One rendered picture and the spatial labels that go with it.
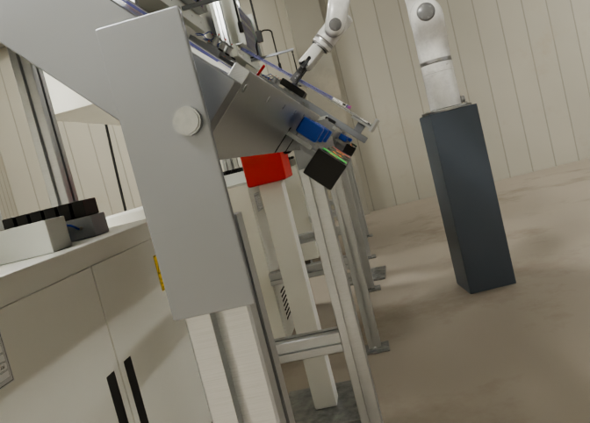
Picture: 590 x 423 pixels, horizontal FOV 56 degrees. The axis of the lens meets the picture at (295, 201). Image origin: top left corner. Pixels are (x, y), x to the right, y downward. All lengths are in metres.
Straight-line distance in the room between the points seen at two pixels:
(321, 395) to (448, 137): 1.10
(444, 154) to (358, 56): 3.31
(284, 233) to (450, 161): 0.93
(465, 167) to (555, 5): 3.90
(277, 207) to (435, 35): 1.06
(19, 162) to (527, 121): 4.79
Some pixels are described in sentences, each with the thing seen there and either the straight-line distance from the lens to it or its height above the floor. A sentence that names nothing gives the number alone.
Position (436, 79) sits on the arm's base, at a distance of 2.22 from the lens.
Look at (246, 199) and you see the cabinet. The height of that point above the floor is 0.57.
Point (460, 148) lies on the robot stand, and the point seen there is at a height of 0.55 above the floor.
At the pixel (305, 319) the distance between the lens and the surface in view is 1.47.
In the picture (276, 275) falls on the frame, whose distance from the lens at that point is 1.83.
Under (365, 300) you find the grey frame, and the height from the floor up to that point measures 0.17.
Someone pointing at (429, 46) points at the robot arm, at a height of 0.95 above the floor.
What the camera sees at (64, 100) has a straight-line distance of 2.05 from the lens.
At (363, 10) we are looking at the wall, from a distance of 5.49.
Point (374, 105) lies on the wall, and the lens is 5.36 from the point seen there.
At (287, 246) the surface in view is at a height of 0.45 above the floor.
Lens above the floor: 0.66
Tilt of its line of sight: 4 degrees down
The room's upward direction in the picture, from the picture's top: 14 degrees counter-clockwise
